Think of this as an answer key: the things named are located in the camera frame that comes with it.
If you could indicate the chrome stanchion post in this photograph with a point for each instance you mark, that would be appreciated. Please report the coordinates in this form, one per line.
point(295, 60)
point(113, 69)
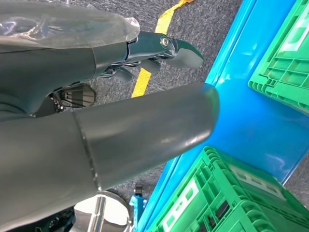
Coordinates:
point(113, 214)

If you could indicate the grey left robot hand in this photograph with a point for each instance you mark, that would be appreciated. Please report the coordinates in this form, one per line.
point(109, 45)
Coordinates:
point(120, 134)

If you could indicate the green folding plastic crate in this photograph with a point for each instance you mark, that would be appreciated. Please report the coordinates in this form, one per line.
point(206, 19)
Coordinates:
point(241, 217)
point(285, 73)
point(178, 208)

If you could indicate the blue metal shelf rack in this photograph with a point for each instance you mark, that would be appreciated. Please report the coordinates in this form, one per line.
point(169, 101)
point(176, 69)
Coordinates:
point(246, 121)

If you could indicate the yellow floor tape mark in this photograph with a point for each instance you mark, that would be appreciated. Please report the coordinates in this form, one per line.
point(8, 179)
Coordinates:
point(142, 83)

